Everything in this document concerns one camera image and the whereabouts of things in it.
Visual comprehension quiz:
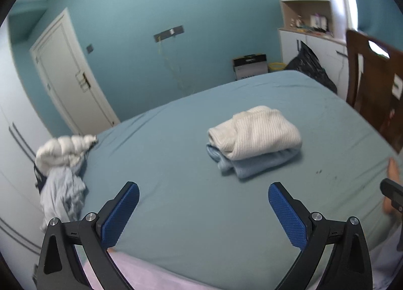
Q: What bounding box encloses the yellow waste bin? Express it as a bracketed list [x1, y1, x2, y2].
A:
[268, 62, 287, 73]

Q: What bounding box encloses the light blue bed sheet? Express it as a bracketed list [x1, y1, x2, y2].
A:
[82, 71, 395, 289]

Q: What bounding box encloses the black and white cardboard box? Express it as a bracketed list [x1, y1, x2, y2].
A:
[232, 53, 269, 81]

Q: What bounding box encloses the white and blue knit sweater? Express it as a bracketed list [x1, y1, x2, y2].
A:
[206, 106, 303, 179]

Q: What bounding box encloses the white puffer jacket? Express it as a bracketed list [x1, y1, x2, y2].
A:
[35, 134, 98, 176]

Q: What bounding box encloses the white cabinet unit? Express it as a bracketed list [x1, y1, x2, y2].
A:
[279, 0, 358, 98]

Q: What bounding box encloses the yellow hanging cable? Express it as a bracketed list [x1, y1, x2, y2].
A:
[157, 38, 193, 92]

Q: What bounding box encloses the grey crumpled cloth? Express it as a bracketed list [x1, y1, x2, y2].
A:
[40, 157, 87, 233]

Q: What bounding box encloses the dark wooden chair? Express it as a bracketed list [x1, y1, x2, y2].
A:
[346, 29, 402, 152]

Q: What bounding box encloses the black plastic bag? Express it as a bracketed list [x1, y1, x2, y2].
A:
[285, 41, 338, 94]

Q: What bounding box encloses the wall power strip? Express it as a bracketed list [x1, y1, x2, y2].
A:
[154, 25, 184, 43]

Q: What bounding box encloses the white room door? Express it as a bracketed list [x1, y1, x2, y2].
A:
[29, 9, 120, 135]

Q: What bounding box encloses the white wardrobe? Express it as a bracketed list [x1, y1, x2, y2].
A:
[1, 21, 50, 287]

